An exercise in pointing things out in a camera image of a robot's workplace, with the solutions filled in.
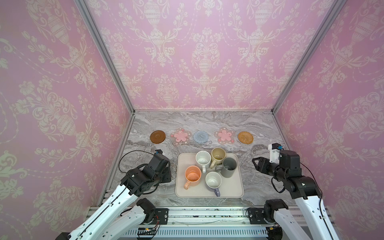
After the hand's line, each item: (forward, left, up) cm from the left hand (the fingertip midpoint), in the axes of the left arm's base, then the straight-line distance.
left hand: (170, 174), depth 74 cm
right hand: (+7, -44, +4) cm, 44 cm away
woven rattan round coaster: (+33, -48, -14) cm, 60 cm away
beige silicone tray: (-1, -33, -14) cm, 36 cm away
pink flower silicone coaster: (+33, -2, -14) cm, 36 cm away
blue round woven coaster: (+33, -16, -14) cm, 39 cm away
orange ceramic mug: (+5, -11, -14) cm, 18 cm away
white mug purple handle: (+2, -23, -13) cm, 27 cm away
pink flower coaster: (+34, -33, -14) cm, 49 cm away
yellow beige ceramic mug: (+18, -27, -12) cm, 34 cm away
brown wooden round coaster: (+33, +15, -15) cm, 39 cm away
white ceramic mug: (+14, -17, -12) cm, 26 cm away
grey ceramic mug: (+9, -32, -11) cm, 35 cm away
